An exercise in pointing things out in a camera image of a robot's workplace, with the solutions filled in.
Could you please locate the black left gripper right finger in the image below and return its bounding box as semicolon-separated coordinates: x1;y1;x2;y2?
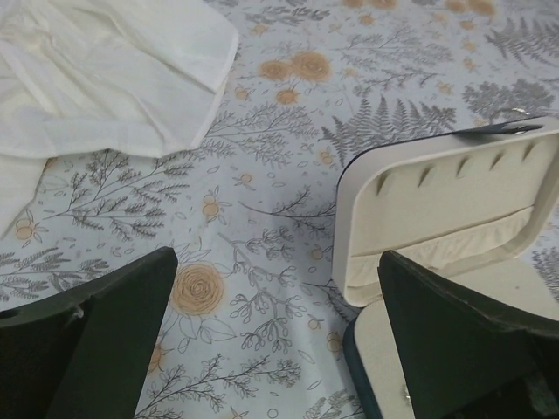
378;251;558;418

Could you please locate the floral patterned tablecloth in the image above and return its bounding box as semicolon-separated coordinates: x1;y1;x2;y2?
1;1;558;418

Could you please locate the cream navy jewelry box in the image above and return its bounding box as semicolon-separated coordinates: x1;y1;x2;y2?
332;117;558;418

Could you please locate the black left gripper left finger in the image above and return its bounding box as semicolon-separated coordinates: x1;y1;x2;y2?
1;247;177;419

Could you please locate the white crumpled cloth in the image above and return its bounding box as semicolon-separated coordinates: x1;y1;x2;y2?
1;1;239;230

